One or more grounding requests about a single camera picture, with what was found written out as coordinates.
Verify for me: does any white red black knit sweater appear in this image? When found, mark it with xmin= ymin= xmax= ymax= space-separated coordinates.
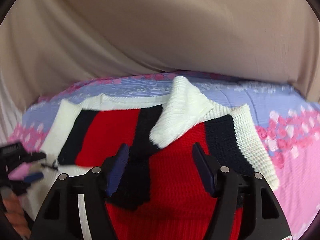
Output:
xmin=28 ymin=76 xmax=280 ymax=239

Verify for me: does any person's left hand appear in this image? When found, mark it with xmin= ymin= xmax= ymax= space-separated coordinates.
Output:
xmin=1 ymin=187 xmax=31 ymax=239

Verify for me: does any pink floral bed sheet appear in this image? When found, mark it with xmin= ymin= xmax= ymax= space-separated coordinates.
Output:
xmin=9 ymin=72 xmax=319 ymax=239

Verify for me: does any beige curtain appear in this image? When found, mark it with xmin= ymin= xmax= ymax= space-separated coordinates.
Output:
xmin=1 ymin=0 xmax=319 ymax=142

